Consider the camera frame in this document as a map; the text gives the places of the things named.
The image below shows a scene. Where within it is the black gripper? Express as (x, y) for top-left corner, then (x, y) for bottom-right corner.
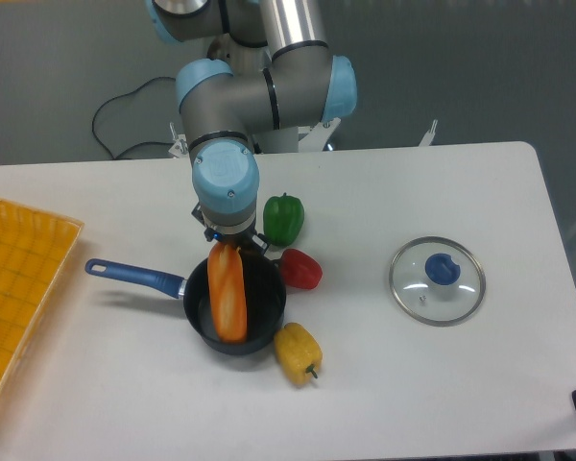
(191, 204), (269, 255)

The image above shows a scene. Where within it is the long orange bread loaf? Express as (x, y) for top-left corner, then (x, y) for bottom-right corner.
(207, 242), (248, 344)

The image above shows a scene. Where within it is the dark saucepan with blue handle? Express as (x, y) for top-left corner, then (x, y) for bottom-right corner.
(84, 254), (286, 355)

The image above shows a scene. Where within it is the yellow bell pepper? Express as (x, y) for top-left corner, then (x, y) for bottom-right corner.
(274, 323), (323, 387)

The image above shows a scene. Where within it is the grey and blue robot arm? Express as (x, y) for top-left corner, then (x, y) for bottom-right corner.
(146, 1), (357, 254)

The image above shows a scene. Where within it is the green bell pepper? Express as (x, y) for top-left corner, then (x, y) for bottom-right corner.
(263, 193), (305, 247)

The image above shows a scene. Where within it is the red bell pepper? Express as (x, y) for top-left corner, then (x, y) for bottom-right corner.
(274, 249), (323, 290)

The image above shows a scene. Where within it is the glass lid with blue knob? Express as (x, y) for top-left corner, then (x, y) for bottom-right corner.
(388, 235), (486, 327)

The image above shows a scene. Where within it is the yellow woven tray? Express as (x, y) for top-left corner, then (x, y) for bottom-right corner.
(0, 198), (84, 395)

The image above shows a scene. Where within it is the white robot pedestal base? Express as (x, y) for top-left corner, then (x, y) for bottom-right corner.
(168, 117), (438, 158)

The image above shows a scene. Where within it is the black cable on floor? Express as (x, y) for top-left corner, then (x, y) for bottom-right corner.
(91, 76), (181, 160)

